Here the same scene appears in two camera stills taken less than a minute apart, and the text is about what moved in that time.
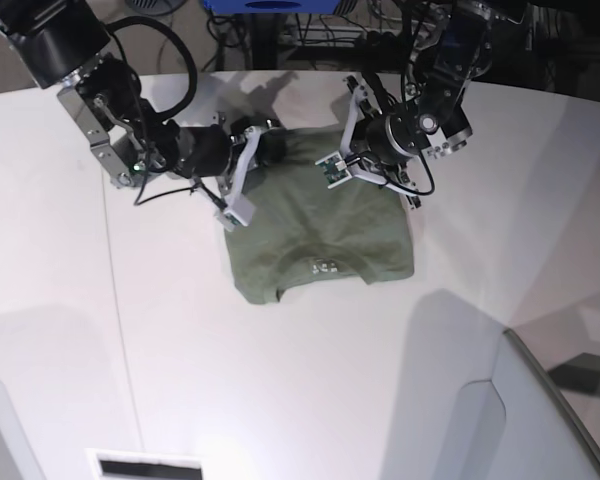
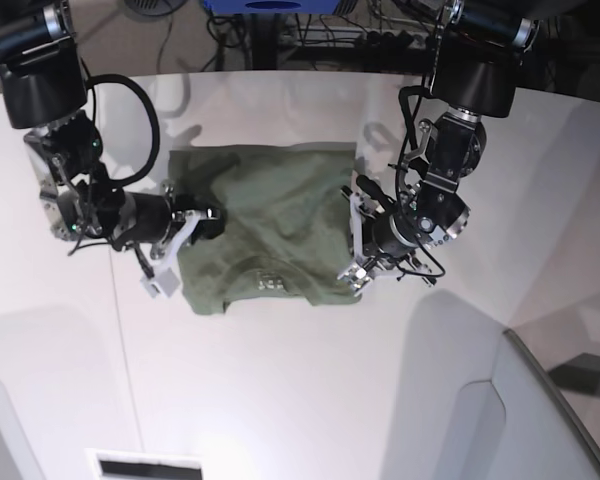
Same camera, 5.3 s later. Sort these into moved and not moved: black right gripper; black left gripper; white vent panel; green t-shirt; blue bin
Moved: black right gripper; green t-shirt; black left gripper
Not moved: white vent panel; blue bin
